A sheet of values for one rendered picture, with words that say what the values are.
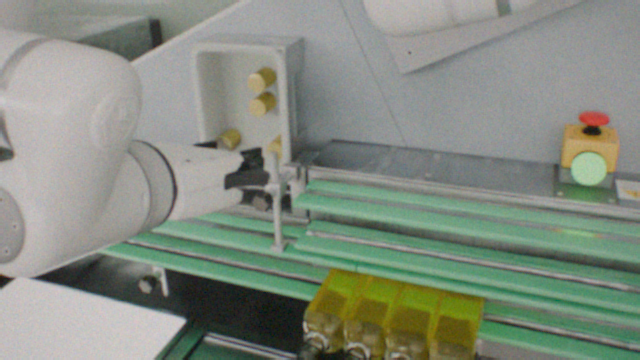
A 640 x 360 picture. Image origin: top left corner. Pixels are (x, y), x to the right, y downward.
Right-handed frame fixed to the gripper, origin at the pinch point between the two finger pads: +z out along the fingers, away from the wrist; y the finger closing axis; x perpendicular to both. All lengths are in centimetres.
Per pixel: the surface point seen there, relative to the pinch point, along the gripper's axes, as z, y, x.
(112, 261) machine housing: 45, -52, -36
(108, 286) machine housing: 38, -47, -38
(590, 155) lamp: 35, 37, 1
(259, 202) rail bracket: 20.6, -5.8, -9.8
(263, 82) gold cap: 36.3, -13.9, 6.5
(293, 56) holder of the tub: 36.8, -8.9, 11.1
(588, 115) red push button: 38, 36, 6
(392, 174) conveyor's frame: 34.3, 10.0, -5.7
